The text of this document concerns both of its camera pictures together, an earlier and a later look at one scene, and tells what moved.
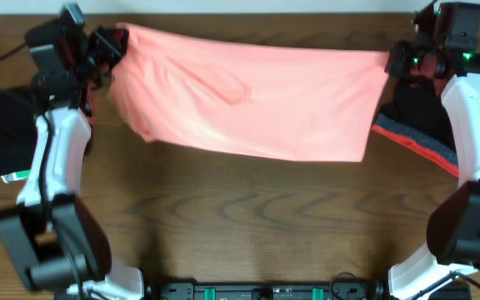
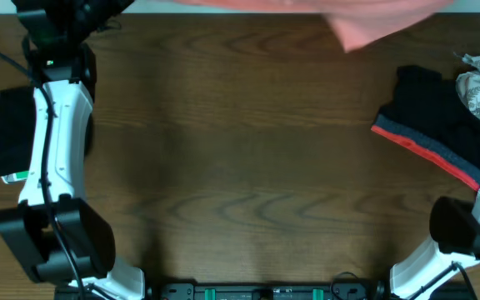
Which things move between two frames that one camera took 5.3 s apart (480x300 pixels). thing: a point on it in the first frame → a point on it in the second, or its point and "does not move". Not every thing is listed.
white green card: x=16 y=176 does not move
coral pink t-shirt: x=249 y=99 → x=355 y=22
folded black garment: x=14 y=133 does not move
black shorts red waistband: x=415 y=113 does not move
